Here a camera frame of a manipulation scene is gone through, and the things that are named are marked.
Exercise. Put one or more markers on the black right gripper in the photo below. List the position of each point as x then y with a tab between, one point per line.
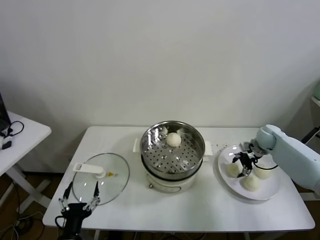
246	161

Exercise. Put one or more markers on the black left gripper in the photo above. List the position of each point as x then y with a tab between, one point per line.
75	215

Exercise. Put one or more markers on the white steamed baozi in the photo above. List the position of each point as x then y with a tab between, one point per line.
262	173
232	170
173	139
250	184

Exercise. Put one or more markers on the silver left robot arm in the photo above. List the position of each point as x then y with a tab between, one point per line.
71	238

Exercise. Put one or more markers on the pale mint right robot arm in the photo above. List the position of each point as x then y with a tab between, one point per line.
295	155

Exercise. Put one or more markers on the stainless steel steamer basket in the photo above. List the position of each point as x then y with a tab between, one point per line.
196	143

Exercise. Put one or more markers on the white round plate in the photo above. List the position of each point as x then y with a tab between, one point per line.
265	190

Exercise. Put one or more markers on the cream electric cooker base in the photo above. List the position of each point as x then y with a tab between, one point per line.
170	186

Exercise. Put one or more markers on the white folding side table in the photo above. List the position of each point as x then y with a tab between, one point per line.
27	140

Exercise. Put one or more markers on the white shelf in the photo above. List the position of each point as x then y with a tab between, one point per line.
316	101

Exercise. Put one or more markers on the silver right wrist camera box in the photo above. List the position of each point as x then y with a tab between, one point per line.
250	147

